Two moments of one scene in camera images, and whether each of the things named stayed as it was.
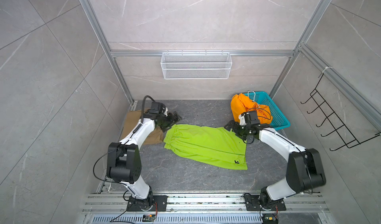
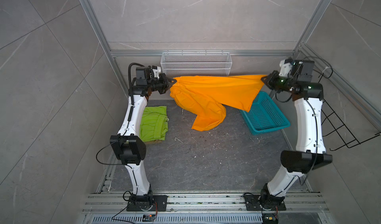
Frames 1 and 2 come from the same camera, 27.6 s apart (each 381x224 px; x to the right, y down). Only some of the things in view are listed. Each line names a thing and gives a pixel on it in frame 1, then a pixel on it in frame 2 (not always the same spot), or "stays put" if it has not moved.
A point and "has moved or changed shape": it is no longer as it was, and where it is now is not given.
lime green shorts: [212, 145] has moved or changed shape
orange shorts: [240, 104] to [208, 95]
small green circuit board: [149, 217] stays put
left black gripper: [172, 120] to [162, 80]
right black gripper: [235, 125] to [272, 78]
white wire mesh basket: [196, 66] stays put
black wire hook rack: [345, 134] stays put
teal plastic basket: [279, 120] stays put
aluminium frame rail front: [113, 203] stays put
